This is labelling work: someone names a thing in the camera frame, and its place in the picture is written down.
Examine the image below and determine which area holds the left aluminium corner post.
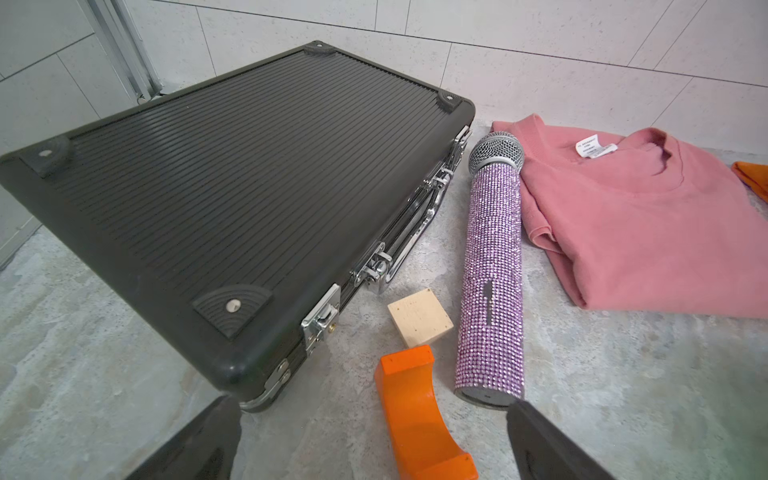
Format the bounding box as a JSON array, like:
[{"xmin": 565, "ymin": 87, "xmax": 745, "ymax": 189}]
[{"xmin": 77, "ymin": 0, "xmax": 163, "ymax": 104}]

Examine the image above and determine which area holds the orange folded t-shirt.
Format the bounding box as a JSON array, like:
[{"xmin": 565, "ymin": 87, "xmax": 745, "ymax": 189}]
[{"xmin": 731, "ymin": 161, "xmax": 768, "ymax": 203}]

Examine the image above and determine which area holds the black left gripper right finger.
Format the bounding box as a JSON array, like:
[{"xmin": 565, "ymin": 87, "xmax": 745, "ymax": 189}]
[{"xmin": 507, "ymin": 400, "xmax": 615, "ymax": 480}]

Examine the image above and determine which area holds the orange curved wooden block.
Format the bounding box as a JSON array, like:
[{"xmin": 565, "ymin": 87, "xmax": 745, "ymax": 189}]
[{"xmin": 374, "ymin": 345, "xmax": 479, "ymax": 479}]

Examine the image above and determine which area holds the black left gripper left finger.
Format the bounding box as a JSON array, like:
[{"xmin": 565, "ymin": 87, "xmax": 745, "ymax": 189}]
[{"xmin": 127, "ymin": 396, "xmax": 242, "ymax": 480}]

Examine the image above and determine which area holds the black ribbed hard case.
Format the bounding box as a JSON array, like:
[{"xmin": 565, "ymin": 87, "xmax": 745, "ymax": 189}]
[{"xmin": 1, "ymin": 40, "xmax": 476, "ymax": 412}]

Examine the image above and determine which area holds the pink t-shirt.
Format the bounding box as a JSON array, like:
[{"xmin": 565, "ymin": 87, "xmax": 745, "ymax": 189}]
[{"xmin": 492, "ymin": 115, "xmax": 767, "ymax": 319}]

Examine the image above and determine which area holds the small wooden cube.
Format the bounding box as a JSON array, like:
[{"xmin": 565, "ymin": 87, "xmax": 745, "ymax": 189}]
[{"xmin": 387, "ymin": 288, "xmax": 454, "ymax": 348}]

